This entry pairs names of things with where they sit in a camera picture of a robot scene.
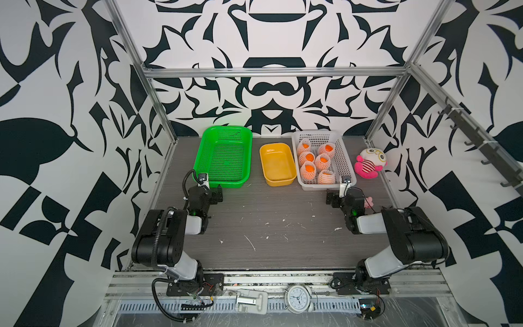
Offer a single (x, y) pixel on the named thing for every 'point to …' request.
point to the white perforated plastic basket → (321, 159)
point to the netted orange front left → (308, 170)
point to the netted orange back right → (328, 148)
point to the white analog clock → (298, 300)
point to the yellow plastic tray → (278, 164)
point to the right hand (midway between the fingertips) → (338, 186)
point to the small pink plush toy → (368, 202)
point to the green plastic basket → (225, 154)
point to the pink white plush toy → (370, 162)
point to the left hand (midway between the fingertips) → (205, 183)
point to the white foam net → (326, 177)
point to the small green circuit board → (370, 308)
